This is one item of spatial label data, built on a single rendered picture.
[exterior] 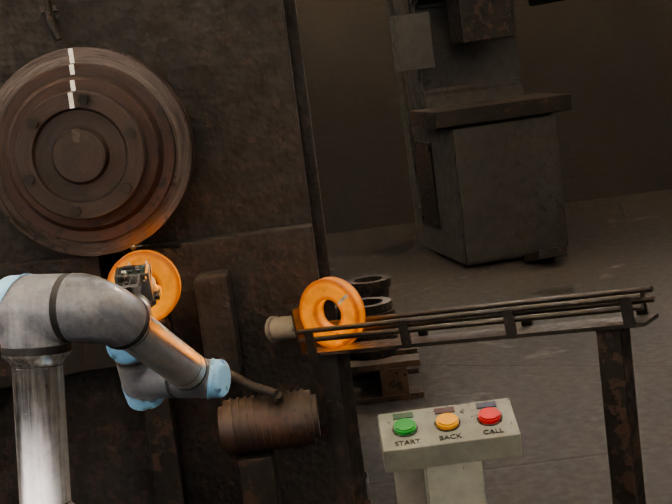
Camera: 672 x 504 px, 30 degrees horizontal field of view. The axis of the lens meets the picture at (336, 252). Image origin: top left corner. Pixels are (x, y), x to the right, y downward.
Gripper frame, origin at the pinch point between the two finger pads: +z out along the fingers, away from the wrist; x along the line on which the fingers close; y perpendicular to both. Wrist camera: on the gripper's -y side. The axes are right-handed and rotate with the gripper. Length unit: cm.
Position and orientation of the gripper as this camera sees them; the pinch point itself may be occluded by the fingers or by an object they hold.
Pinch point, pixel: (142, 277)
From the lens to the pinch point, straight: 272.1
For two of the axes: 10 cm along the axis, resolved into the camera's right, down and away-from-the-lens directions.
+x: -9.9, 1.2, -0.1
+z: -0.6, -4.1, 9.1
